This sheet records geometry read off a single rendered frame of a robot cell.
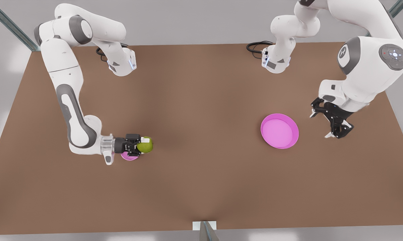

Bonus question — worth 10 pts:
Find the pink bowl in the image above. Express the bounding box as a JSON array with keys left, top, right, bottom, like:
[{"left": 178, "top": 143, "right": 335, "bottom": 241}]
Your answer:
[{"left": 261, "top": 113, "right": 299, "bottom": 149}]

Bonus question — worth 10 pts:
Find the black cable loop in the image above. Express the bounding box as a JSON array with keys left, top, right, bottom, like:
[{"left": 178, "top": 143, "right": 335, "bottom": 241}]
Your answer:
[
  {"left": 96, "top": 43, "right": 129, "bottom": 63},
  {"left": 246, "top": 41, "right": 274, "bottom": 54}
]

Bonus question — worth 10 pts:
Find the green apple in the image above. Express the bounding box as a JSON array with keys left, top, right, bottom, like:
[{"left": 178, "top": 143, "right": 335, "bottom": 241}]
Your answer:
[{"left": 137, "top": 136, "right": 154, "bottom": 154}]

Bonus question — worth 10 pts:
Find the silver frame post with foot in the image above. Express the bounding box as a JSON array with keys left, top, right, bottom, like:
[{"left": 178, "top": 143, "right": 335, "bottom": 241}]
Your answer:
[{"left": 192, "top": 221, "right": 219, "bottom": 241}]

